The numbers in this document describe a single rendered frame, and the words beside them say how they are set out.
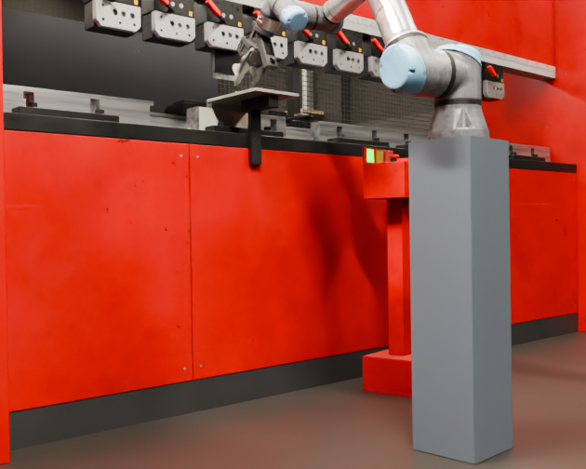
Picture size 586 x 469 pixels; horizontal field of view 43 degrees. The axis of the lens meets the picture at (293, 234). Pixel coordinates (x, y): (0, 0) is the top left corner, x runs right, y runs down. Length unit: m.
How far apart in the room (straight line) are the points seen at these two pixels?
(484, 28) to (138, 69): 1.67
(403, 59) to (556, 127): 2.50
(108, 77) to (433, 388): 1.74
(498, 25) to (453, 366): 2.32
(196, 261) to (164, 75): 1.01
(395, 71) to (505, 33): 2.12
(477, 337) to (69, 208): 1.13
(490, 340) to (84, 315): 1.09
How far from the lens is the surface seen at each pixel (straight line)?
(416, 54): 1.79
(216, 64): 2.59
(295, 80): 3.80
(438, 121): 1.87
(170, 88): 3.08
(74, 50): 2.91
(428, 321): 1.86
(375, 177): 2.52
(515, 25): 3.98
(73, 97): 2.28
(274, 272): 2.50
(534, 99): 4.30
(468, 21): 3.65
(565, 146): 4.18
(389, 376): 2.55
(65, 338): 2.12
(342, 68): 2.94
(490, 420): 1.90
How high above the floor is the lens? 0.56
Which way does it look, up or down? level
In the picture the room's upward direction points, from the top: 1 degrees counter-clockwise
